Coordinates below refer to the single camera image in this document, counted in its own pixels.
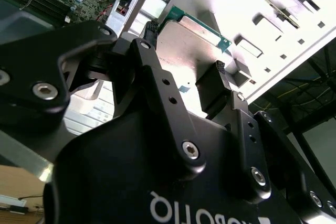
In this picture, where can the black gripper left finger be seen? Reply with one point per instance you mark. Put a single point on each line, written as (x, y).
(162, 98)

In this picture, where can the silver CPU green board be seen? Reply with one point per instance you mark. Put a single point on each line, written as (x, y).
(183, 48)

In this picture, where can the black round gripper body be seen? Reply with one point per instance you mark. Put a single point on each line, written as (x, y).
(118, 169)

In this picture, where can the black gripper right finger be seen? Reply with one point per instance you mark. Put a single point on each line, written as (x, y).
(249, 142)

